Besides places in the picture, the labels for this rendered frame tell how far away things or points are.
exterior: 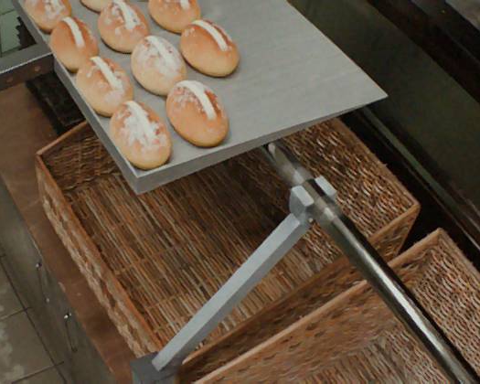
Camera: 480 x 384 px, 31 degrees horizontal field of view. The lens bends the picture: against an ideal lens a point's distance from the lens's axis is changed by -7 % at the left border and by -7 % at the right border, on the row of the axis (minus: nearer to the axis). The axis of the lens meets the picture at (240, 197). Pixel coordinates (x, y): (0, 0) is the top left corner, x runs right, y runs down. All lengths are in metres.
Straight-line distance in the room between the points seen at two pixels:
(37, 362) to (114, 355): 0.72
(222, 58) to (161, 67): 0.08
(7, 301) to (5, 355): 0.18
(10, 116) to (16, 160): 0.15
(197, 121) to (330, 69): 0.23
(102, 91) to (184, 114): 0.11
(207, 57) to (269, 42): 0.12
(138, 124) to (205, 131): 0.08
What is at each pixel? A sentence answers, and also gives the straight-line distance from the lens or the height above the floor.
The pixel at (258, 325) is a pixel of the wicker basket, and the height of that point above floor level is 0.74.
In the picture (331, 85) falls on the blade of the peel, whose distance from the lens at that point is 1.20.
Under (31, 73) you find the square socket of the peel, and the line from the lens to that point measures 1.21.
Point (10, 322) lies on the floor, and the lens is 2.41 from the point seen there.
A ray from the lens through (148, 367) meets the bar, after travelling 1.18.
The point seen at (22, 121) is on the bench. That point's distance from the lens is 2.05.
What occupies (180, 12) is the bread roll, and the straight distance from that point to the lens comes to 1.25.
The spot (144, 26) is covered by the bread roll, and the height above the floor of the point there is 1.21.
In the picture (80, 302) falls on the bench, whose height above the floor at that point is 0.58.
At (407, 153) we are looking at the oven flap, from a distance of 1.47.
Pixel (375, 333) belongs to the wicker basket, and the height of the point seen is 0.62.
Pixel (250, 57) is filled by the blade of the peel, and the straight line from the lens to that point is 1.23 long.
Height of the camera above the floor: 1.95
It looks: 48 degrees down
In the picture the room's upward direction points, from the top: 4 degrees clockwise
